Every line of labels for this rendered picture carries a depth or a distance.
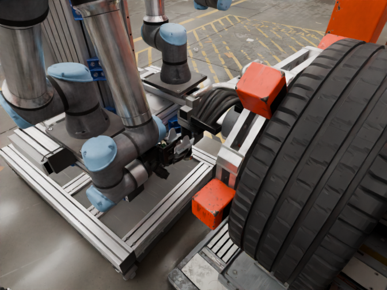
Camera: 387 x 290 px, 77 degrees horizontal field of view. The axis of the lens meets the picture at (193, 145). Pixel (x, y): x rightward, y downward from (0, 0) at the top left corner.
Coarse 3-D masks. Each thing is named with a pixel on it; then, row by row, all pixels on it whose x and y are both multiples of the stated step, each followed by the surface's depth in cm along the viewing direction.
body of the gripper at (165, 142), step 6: (162, 144) 72; (168, 144) 70; (174, 144) 72; (150, 150) 70; (156, 150) 69; (162, 150) 69; (168, 150) 71; (144, 156) 67; (150, 156) 68; (156, 156) 71; (162, 156) 71; (168, 156) 74; (144, 162) 67; (150, 162) 70; (156, 162) 72; (162, 162) 73; (168, 162) 74; (150, 168) 68; (150, 174) 69
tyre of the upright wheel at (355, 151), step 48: (336, 48) 51; (384, 48) 58; (288, 96) 48; (336, 96) 44; (384, 96) 41; (288, 144) 46; (336, 144) 41; (384, 144) 38; (240, 192) 52; (288, 192) 46; (336, 192) 41; (384, 192) 37; (240, 240) 59; (288, 240) 48; (336, 240) 41
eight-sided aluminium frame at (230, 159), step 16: (304, 48) 67; (288, 64) 60; (304, 64) 59; (288, 80) 53; (240, 128) 57; (256, 128) 55; (224, 144) 58; (224, 160) 57; (240, 160) 55; (224, 176) 63; (240, 176) 60
